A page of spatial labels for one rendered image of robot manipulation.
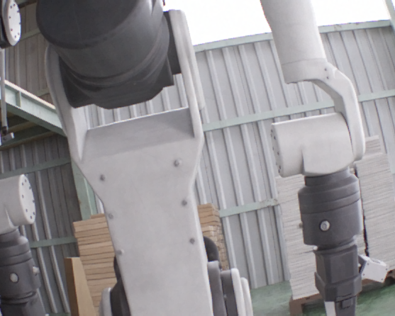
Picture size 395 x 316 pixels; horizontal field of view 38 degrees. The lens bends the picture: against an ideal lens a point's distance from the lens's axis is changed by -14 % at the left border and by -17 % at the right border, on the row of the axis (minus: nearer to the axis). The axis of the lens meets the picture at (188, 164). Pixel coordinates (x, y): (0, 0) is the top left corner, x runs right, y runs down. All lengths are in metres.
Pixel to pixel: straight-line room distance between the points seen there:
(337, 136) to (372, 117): 8.62
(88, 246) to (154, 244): 4.20
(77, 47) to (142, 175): 0.25
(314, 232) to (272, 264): 8.38
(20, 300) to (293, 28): 0.50
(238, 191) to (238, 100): 1.27
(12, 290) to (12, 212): 0.11
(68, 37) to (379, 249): 4.52
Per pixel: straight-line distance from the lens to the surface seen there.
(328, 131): 0.75
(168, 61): 0.71
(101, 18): 0.55
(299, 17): 0.76
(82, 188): 9.30
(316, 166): 0.75
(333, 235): 0.76
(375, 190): 4.96
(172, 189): 0.75
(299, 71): 0.75
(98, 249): 4.92
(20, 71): 10.51
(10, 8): 0.84
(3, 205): 0.78
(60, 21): 0.56
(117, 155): 0.76
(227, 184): 9.20
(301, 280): 4.95
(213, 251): 2.14
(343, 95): 0.76
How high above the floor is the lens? 0.69
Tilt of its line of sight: 8 degrees up
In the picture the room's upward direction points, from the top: 11 degrees counter-clockwise
